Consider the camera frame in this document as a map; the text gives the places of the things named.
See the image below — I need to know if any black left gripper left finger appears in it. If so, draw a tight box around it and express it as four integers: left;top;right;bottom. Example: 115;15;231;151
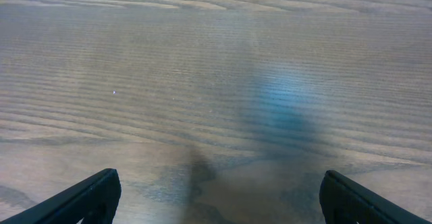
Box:
2;168;122;224

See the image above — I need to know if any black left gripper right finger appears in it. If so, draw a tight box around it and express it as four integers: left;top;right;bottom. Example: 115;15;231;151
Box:
319;170;431;224

